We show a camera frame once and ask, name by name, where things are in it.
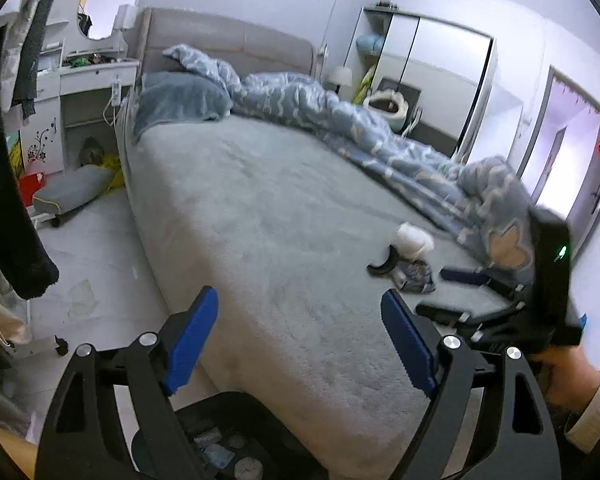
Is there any blue cloud pattern blanket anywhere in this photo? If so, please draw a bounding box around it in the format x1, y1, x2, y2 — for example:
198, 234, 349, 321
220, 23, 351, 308
163, 44, 533, 273

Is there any white dressing table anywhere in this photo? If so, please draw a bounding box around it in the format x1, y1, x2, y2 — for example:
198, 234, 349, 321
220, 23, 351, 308
1, 21, 140, 174

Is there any black curved plastic piece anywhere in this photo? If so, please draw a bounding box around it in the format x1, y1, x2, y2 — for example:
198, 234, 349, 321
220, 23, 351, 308
366, 245, 400, 278

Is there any grey framed door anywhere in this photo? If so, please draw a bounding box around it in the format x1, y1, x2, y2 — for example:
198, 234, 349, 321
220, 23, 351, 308
518, 67, 600, 255

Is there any cream plush pet bed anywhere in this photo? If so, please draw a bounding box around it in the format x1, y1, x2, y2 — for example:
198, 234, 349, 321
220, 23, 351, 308
363, 89, 408, 132

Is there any black printed snack wrapper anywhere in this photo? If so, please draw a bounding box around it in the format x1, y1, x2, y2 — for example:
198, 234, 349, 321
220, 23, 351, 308
391, 260, 436, 294

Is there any right hand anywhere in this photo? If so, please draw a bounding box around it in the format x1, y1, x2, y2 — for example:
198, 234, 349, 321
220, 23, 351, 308
529, 346, 600, 415

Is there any grey padded headboard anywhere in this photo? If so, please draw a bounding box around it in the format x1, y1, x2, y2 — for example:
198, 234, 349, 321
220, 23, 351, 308
125, 8, 317, 77

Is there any white bedside lamp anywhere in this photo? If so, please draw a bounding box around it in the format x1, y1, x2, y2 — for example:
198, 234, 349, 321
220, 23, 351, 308
327, 65, 353, 93

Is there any white power strip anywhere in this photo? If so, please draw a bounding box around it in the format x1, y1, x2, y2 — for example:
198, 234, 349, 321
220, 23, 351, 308
111, 76, 122, 107

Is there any black trash bin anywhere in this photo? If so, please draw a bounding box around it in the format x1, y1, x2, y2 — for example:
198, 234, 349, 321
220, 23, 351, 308
116, 389, 329, 479

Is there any red box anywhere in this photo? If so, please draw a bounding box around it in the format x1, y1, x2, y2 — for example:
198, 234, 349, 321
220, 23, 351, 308
18, 172, 46, 207

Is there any white grey wardrobe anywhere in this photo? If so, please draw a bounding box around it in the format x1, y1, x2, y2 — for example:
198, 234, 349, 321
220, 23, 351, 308
344, 4, 496, 162

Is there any dark blue-grey pillow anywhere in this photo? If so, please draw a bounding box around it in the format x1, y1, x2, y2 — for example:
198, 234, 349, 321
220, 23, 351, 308
133, 72, 233, 142

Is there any white knit right sleeve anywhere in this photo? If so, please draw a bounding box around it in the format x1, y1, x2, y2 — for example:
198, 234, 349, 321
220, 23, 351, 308
566, 386, 600, 454

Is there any grey cushioned stool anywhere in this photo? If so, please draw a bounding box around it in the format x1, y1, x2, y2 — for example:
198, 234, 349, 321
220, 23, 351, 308
32, 165, 114, 226

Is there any white tissue wad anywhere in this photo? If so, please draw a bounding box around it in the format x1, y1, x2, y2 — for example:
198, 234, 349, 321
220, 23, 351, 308
394, 223, 434, 260

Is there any grey-green bed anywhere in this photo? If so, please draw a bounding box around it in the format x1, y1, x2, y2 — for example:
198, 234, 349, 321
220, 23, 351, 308
114, 109, 512, 480

